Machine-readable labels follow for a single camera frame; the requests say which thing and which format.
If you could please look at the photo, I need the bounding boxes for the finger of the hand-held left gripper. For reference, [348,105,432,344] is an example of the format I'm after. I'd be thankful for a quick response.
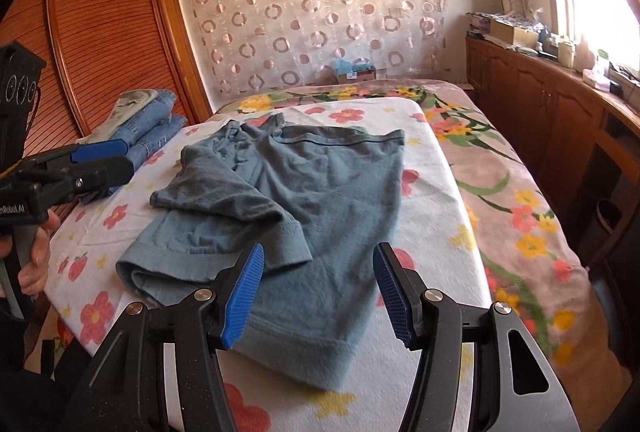
[46,159,136,201]
[30,139,127,174]

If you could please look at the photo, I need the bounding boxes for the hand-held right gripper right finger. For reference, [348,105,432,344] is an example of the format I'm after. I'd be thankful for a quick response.
[374,241,583,432]

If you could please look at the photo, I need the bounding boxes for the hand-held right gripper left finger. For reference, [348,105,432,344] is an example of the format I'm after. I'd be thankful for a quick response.
[59,242,266,432]

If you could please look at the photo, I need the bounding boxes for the grey-blue pants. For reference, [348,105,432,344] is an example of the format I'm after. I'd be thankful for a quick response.
[116,115,407,390]

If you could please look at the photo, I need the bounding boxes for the light grey-green folded pants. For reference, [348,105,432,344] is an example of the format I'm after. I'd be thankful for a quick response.
[106,89,157,129]

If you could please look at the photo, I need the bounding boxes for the person's left hand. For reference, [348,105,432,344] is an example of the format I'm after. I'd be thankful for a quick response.
[17,211,54,296]

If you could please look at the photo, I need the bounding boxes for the folded blue jeans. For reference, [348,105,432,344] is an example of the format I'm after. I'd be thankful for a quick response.
[120,115,189,174]
[112,90,177,144]

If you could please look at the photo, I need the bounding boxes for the brown slatted wooden wardrobe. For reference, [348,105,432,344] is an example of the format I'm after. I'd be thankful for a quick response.
[0,0,215,225]

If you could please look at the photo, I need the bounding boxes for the white strawberry flower sheet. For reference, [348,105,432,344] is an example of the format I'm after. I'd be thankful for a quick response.
[42,96,493,432]

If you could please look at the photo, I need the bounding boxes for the pink floral blanket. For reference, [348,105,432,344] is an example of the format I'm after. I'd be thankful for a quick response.
[215,79,632,409]

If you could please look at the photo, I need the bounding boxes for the cardboard box with blue bags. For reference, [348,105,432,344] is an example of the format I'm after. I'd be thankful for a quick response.
[331,59,377,84]

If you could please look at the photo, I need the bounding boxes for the long brown wooden cabinet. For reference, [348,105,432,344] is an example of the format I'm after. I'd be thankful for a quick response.
[465,35,640,313]

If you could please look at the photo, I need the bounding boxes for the pink circle-pattern curtain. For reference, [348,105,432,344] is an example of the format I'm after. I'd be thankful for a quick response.
[172,0,451,100]

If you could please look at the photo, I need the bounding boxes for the open cardboard box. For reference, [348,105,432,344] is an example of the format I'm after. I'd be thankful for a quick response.
[489,15,545,49]

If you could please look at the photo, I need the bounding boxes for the white tissue box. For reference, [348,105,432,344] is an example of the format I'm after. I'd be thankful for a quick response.
[581,67,619,92]

